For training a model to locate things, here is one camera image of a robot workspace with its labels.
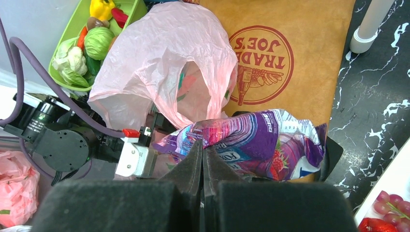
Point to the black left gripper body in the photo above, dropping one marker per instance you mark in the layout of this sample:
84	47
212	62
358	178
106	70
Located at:
111	148

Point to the crumpled pink bag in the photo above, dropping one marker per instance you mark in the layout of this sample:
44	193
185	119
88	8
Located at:
18	189

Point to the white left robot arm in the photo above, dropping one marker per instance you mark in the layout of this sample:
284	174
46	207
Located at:
66	142

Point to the white fruit tray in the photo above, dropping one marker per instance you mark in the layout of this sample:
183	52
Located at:
394	180

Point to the white PVC pipe frame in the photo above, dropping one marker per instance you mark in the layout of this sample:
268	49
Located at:
367	32

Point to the purple Fox's candy bag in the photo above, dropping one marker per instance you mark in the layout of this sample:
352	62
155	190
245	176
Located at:
270	144

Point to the brown Trader Joe's tote bag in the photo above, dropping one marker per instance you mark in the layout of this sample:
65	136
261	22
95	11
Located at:
288	54

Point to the orange carrot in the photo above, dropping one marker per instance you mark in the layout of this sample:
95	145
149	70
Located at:
81	39

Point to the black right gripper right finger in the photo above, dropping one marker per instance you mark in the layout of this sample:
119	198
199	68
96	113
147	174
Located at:
215	170

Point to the green cabbage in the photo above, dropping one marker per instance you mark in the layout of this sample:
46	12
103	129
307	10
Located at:
97	42

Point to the brown mushroom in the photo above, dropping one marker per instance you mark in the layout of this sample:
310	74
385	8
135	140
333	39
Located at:
93	22

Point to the pink plastic grocery bag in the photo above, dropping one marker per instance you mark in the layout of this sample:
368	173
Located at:
177	58

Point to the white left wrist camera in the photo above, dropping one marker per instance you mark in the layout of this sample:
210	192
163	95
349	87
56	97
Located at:
137	159

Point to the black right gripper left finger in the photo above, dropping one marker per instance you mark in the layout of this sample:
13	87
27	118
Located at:
187	177

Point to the yellow bell pepper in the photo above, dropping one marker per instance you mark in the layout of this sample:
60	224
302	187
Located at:
101	9

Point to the red chili pepper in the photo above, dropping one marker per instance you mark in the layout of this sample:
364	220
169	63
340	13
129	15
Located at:
120	17

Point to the red grape bunch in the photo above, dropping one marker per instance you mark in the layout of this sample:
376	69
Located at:
395	211

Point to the red strawberry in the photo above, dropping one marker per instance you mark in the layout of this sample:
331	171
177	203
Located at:
376	225

